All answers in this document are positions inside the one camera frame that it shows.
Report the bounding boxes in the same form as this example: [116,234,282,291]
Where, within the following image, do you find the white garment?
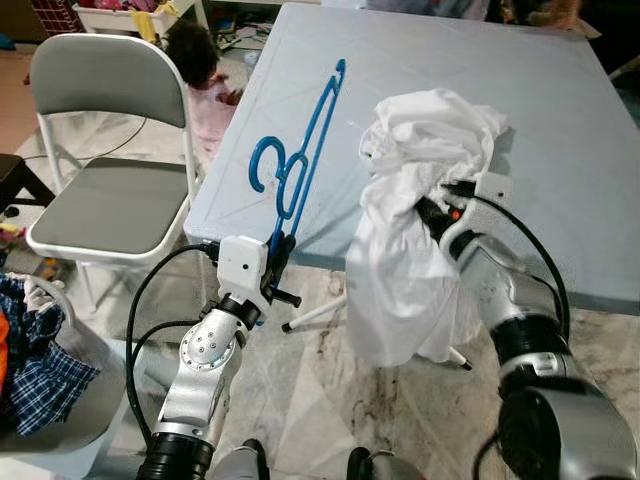
[344,88,511,370]

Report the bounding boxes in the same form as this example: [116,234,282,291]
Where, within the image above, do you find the blue plastic hanger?
[247,57,349,328]

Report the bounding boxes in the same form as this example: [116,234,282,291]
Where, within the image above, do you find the robot left leg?
[213,438,273,480]

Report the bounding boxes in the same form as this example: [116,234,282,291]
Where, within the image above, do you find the robot leg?
[213,438,273,480]
[344,447,413,480]

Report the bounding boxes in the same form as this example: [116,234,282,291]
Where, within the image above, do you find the grey white folding chair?
[25,33,203,313]

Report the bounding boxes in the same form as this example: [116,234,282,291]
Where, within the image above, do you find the robot right leg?
[344,447,413,480]

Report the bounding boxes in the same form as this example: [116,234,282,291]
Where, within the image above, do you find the dark-haired figure in pink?
[163,20,243,161]

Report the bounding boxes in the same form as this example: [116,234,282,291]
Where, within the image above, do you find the small white cloth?
[22,275,69,313]

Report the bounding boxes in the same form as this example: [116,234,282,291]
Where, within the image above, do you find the white laundry basket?
[0,270,136,480]

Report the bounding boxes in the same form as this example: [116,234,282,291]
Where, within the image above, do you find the blue plaid shorts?
[0,275,103,438]

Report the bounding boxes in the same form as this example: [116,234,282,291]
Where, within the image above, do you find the white shelf unit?
[72,0,213,39]

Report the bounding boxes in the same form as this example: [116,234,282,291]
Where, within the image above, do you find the red grid basket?
[30,0,89,37]

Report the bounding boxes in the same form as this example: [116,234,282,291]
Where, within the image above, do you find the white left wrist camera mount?
[214,234,272,303]

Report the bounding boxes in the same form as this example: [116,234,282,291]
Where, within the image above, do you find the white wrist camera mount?
[474,171,515,213]
[214,234,272,303]

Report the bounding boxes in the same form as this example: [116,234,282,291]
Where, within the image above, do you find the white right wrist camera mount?
[474,171,515,213]

